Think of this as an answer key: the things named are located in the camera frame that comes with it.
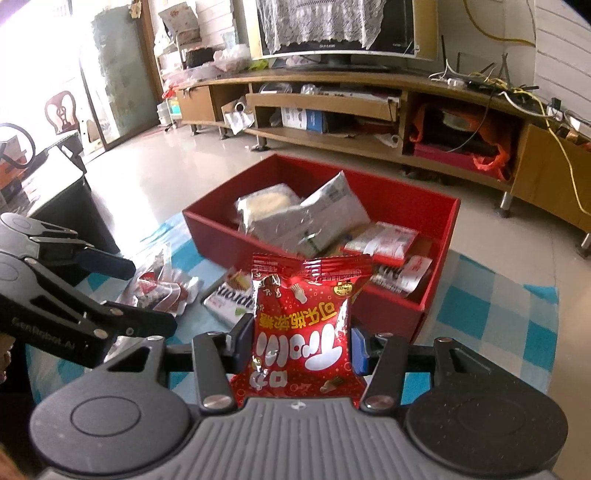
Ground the black router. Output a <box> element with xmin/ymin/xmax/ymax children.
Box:
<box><xmin>438</xmin><ymin>34</ymin><xmax>541</xmax><ymax>93</ymax></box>

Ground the blue and white box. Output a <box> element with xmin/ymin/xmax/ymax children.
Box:
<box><xmin>280</xmin><ymin>107</ymin><xmax>326</xmax><ymax>132</ymax></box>

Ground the black side table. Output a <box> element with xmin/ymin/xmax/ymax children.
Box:
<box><xmin>21</xmin><ymin>134</ymin><xmax>122</xmax><ymax>259</ymax></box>

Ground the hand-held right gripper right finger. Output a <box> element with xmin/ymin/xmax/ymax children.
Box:
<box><xmin>351</xmin><ymin>327</ymin><xmax>502</xmax><ymax>413</ymax></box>

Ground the pink plastic bag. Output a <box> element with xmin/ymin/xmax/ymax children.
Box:
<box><xmin>164</xmin><ymin>65</ymin><xmax>222</xmax><ymax>90</ymax></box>

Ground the glass door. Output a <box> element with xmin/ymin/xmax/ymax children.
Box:
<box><xmin>78</xmin><ymin>9</ymin><xmax>162</xmax><ymax>151</ymax></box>

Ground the clear silver packet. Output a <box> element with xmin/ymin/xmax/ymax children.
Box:
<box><xmin>242</xmin><ymin>205</ymin><xmax>342</xmax><ymax>258</ymax></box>

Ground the white plastic bag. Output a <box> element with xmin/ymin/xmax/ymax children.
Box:
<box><xmin>222</xmin><ymin>97</ymin><xmax>256</xmax><ymax>134</ymax></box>

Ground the grey foil packet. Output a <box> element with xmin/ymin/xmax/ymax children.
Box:
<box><xmin>300</xmin><ymin>171</ymin><xmax>372</xmax><ymax>232</ymax></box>

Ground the clear snack packet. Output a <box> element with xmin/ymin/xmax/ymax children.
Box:
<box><xmin>117</xmin><ymin>244</ymin><xmax>201</xmax><ymax>317</ymax></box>

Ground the patterned cardboard box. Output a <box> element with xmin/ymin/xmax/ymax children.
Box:
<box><xmin>158</xmin><ymin>0</ymin><xmax>204</xmax><ymax>47</ymax></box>

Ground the yellow cable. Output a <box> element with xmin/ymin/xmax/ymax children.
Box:
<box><xmin>464</xmin><ymin>0</ymin><xmax>587</xmax><ymax>213</ymax></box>

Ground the television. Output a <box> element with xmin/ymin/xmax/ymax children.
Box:
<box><xmin>249</xmin><ymin>0</ymin><xmax>440</xmax><ymax>71</ymax></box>

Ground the red and white packet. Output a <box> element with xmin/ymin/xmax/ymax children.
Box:
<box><xmin>342</xmin><ymin>222</ymin><xmax>421</xmax><ymax>266</ymax></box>

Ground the red snack bag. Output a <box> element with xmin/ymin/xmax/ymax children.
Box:
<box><xmin>229</xmin><ymin>251</ymin><xmax>374</xmax><ymax>409</ymax></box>

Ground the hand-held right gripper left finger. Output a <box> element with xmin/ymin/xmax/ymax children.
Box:
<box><xmin>95</xmin><ymin>314</ymin><xmax>254</xmax><ymax>413</ymax></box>

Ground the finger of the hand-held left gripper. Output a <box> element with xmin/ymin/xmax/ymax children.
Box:
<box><xmin>28</xmin><ymin>228</ymin><xmax>137</xmax><ymax>281</ymax></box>
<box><xmin>23</xmin><ymin>257</ymin><xmax>179</xmax><ymax>341</ymax></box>

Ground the wooden media stand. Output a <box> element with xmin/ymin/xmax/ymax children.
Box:
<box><xmin>175</xmin><ymin>71</ymin><xmax>591</xmax><ymax>245</ymax></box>

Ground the blue checkered cloth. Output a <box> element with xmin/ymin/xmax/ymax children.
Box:
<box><xmin>25</xmin><ymin>210</ymin><xmax>561</xmax><ymax>416</ymax></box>

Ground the orange bag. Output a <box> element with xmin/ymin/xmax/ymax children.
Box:
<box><xmin>409</xmin><ymin>104</ymin><xmax>513</xmax><ymax>181</ymax></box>

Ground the wooden chair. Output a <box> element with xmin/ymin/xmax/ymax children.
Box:
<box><xmin>44</xmin><ymin>90</ymin><xmax>81</xmax><ymax>136</ymax></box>

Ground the white box with dark lettering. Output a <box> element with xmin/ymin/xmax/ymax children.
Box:
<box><xmin>203</xmin><ymin>270</ymin><xmax>254</xmax><ymax>328</ymax></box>

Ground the clear packet of pale crackers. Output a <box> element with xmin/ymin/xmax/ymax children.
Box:
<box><xmin>235</xmin><ymin>184</ymin><xmax>303</xmax><ymax>232</ymax></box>

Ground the white lace cloth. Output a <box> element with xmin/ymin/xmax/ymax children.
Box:
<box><xmin>255</xmin><ymin>0</ymin><xmax>391</xmax><ymax>55</ymax></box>

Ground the red cardboard box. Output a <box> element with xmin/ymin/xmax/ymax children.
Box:
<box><xmin>182</xmin><ymin>154</ymin><xmax>462</xmax><ymax>344</ymax></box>

